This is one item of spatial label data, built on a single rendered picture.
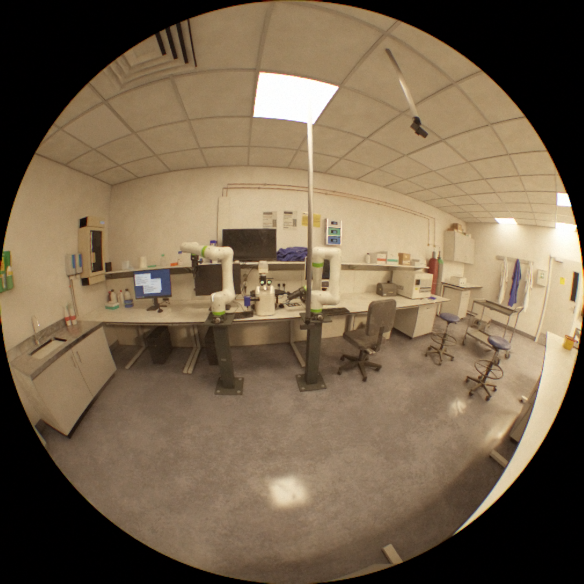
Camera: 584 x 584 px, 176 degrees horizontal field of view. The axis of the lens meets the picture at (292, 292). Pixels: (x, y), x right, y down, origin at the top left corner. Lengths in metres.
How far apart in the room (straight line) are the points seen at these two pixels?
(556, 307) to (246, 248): 6.64
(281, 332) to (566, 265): 6.55
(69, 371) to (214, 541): 1.78
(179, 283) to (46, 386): 2.17
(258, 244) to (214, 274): 0.72
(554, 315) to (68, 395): 7.86
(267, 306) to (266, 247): 0.90
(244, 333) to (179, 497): 2.31
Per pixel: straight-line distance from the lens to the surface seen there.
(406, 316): 3.58
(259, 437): 1.71
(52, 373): 2.14
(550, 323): 6.00
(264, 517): 1.44
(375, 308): 1.89
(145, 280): 2.56
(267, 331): 2.89
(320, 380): 2.23
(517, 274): 5.91
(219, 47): 1.51
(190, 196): 3.00
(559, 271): 5.95
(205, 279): 2.19
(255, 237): 2.51
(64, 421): 2.27
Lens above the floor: 1.41
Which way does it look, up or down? 13 degrees down
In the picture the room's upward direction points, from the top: 1 degrees clockwise
